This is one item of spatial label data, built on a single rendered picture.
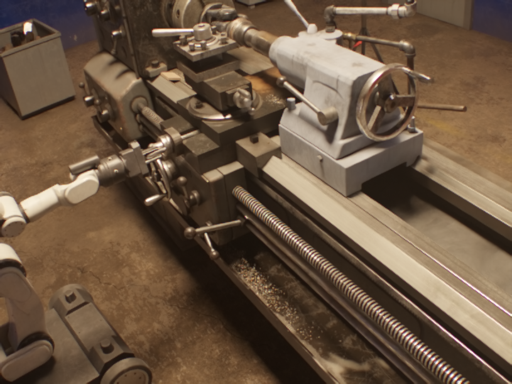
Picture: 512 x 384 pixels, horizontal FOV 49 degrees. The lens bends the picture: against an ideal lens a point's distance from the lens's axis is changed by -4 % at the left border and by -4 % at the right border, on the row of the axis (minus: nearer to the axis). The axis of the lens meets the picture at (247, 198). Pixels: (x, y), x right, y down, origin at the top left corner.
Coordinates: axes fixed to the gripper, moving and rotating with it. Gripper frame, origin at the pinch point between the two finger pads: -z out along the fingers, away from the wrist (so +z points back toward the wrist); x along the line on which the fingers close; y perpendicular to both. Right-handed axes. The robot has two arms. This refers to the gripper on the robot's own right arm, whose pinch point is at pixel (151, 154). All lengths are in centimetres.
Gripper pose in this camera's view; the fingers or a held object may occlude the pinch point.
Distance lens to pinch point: 190.0
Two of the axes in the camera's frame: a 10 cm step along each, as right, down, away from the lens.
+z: -8.5, 3.8, -3.7
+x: 2.9, 9.2, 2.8
